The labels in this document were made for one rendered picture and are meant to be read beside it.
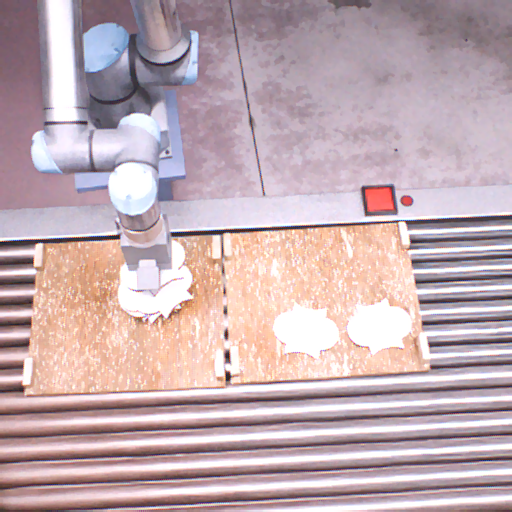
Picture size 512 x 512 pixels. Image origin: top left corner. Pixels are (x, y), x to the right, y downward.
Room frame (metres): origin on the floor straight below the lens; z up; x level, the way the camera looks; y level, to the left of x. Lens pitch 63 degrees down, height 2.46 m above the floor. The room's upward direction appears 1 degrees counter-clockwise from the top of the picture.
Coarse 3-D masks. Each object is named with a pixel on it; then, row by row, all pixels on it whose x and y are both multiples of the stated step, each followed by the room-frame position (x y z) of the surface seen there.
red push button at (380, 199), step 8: (368, 192) 0.95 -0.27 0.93; (376, 192) 0.95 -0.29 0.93; (384, 192) 0.95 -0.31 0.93; (368, 200) 0.93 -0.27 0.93; (376, 200) 0.93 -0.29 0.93; (384, 200) 0.93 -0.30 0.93; (392, 200) 0.93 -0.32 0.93; (368, 208) 0.91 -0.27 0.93; (376, 208) 0.91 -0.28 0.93; (384, 208) 0.91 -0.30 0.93; (392, 208) 0.91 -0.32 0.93
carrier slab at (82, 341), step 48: (192, 240) 0.83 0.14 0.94; (48, 288) 0.72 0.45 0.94; (96, 288) 0.72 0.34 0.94; (192, 288) 0.71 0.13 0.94; (48, 336) 0.61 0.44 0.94; (96, 336) 0.61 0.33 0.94; (144, 336) 0.60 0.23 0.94; (192, 336) 0.60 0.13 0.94; (48, 384) 0.50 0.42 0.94; (96, 384) 0.50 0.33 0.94; (144, 384) 0.50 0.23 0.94; (192, 384) 0.50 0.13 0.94
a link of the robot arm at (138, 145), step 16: (128, 128) 0.81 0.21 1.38; (144, 128) 0.81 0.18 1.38; (96, 144) 0.78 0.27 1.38; (112, 144) 0.78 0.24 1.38; (128, 144) 0.78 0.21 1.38; (144, 144) 0.78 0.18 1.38; (160, 144) 0.80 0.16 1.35; (96, 160) 0.76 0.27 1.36; (112, 160) 0.76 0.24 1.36; (128, 160) 0.75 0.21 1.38; (144, 160) 0.75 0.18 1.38
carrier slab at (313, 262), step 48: (240, 240) 0.83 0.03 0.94; (288, 240) 0.83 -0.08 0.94; (336, 240) 0.83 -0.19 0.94; (384, 240) 0.82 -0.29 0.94; (240, 288) 0.71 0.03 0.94; (288, 288) 0.71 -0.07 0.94; (336, 288) 0.71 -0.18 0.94; (384, 288) 0.71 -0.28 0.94; (240, 336) 0.60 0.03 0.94; (240, 384) 0.50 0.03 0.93
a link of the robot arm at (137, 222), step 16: (112, 176) 0.70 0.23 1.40; (128, 176) 0.70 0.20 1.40; (144, 176) 0.70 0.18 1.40; (112, 192) 0.67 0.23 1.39; (128, 192) 0.67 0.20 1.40; (144, 192) 0.67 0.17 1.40; (128, 208) 0.66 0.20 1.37; (144, 208) 0.66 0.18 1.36; (128, 224) 0.66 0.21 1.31; (144, 224) 0.66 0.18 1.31
